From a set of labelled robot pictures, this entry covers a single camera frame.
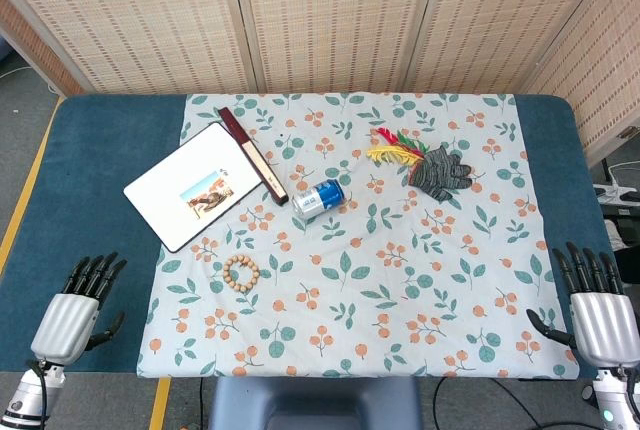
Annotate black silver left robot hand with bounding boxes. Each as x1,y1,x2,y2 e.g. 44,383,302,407
29,251,129,366

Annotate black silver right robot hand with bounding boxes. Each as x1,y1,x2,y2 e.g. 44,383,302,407
525,242,640,369

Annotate wooden bead bracelet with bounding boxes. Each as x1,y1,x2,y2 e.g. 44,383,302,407
222,255,262,295

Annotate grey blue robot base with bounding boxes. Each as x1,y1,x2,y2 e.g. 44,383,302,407
207,376,424,430

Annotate white board black rim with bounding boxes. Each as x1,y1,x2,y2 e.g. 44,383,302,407
123,121,265,254

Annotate grey striped knit glove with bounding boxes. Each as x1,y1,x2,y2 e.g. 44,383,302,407
407,145,474,202

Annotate dark red folded fan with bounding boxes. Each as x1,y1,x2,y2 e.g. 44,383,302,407
217,106,290,207

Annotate floral leaf berry tablecloth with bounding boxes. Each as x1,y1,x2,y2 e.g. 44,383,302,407
135,93,581,380

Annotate colourful feather shuttlecock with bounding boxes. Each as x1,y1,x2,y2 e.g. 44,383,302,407
366,126,430,169

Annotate blue silver drink can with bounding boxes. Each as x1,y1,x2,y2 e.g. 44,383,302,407
291,178,347,221

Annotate woven bamboo folding screen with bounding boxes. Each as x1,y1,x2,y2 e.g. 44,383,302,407
0,0,640,167

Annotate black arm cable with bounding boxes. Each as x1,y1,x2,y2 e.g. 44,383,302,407
27,359,51,416

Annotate black floor cable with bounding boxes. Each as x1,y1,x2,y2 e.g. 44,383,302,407
431,377,599,430

